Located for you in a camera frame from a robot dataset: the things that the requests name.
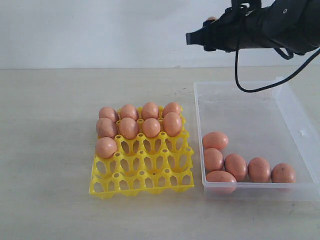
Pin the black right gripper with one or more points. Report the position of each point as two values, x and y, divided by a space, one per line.
216 32

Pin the brown egg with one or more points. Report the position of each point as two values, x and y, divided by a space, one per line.
128 128
151 127
215 139
172 124
236 166
105 147
105 127
213 160
259 170
211 18
283 173
220 176

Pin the brown egg packed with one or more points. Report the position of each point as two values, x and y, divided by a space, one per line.
129 111
108 112
150 110
172 107

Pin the clear plastic container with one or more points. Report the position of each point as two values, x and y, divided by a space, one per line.
271 124

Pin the yellow plastic egg tray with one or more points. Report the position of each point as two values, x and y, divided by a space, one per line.
144 164

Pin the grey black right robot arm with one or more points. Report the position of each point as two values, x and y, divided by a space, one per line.
290 24

